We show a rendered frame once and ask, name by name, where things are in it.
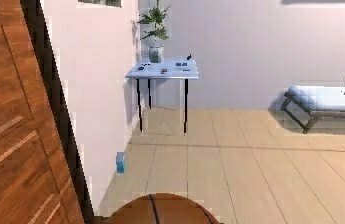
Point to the small red dark item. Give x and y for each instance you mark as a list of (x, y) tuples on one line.
[(164, 70)]

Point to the blue box on wall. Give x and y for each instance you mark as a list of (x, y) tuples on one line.
[(120, 162)]

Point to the framed picture on wall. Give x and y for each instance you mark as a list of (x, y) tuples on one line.
[(100, 2)]

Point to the brown wooden door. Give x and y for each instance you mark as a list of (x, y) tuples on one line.
[(16, 116)]

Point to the white table with black legs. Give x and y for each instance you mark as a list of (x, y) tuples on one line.
[(166, 70)]

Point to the small black object on table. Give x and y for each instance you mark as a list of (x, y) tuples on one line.
[(189, 56)]

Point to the green house plant in pot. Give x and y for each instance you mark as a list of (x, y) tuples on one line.
[(155, 30)]

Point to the orange basketball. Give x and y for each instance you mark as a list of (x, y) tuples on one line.
[(161, 210)]

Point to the small blue dark item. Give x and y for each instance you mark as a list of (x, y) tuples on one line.
[(181, 64)]

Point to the small dark flat item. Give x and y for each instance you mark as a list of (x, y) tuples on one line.
[(141, 68)]

